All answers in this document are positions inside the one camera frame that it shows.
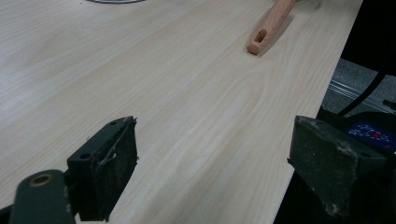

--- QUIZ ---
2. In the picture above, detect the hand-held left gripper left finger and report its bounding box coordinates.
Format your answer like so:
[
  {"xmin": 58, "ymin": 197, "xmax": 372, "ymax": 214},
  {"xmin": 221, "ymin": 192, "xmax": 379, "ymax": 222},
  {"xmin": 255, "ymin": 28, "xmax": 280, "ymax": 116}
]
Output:
[{"xmin": 66, "ymin": 116, "xmax": 139, "ymax": 223}]

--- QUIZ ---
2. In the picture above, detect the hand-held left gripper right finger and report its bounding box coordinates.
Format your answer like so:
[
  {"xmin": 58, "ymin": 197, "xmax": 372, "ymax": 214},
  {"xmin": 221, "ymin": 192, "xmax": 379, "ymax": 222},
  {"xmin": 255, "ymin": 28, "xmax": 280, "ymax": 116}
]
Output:
[{"xmin": 287, "ymin": 115, "xmax": 389, "ymax": 220}]

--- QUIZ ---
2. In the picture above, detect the blue patterned object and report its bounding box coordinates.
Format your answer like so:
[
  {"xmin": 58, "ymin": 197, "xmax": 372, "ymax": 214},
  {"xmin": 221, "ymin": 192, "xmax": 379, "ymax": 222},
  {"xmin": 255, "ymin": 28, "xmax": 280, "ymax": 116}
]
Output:
[{"xmin": 346, "ymin": 121, "xmax": 394, "ymax": 151}]

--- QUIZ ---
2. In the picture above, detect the metal floor rail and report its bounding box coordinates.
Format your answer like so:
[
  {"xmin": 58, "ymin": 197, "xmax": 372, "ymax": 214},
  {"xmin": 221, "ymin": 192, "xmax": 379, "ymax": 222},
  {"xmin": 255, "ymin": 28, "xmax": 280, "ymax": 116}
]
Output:
[{"xmin": 327, "ymin": 79, "xmax": 396, "ymax": 114}]

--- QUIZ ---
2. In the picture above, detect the black cable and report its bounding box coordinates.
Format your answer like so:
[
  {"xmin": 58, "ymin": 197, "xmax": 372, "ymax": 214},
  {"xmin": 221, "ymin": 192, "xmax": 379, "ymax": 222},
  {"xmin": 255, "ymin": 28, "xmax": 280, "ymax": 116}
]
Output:
[{"xmin": 336, "ymin": 70, "xmax": 389, "ymax": 118}]

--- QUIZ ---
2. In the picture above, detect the wooden handle with slot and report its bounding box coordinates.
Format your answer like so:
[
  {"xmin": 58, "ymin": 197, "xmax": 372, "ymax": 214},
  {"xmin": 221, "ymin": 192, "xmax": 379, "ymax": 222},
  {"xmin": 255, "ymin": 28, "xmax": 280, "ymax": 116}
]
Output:
[{"xmin": 246, "ymin": 0, "xmax": 297, "ymax": 56}]

